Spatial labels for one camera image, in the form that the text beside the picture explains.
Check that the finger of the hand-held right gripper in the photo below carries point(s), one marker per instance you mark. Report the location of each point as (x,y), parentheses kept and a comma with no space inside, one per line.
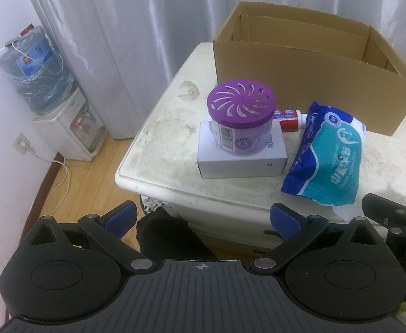
(383,208)

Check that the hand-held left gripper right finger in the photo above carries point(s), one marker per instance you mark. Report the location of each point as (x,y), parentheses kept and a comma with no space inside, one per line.
(286,219)

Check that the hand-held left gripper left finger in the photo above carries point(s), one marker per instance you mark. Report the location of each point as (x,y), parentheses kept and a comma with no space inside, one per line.
(121,216)

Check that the white rectangular box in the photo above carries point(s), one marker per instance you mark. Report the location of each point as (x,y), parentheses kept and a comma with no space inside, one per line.
(241,166)

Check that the blue wet wipes pack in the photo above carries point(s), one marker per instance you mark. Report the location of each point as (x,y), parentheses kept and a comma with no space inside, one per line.
(327,159)

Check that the red toothpaste tube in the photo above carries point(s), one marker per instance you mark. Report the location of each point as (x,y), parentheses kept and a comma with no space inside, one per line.
(288,119)

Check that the purple air freshener jar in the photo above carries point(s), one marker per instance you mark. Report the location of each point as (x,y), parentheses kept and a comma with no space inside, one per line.
(239,104)

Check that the brown cardboard box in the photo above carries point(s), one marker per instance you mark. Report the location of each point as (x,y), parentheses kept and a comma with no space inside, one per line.
(293,76)

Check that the white round table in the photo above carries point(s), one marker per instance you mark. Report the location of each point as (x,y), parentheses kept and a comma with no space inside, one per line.
(206,201)

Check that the white water dispenser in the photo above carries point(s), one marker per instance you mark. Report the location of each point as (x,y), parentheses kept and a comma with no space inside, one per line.
(74,135)

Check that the blue water bottle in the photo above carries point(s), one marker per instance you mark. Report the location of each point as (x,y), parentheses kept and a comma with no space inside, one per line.
(33,76)

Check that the white satin curtain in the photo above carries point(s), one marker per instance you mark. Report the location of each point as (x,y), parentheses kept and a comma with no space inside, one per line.
(119,41)

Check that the white wall socket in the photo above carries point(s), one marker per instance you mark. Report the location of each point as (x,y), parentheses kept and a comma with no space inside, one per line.
(22,144)

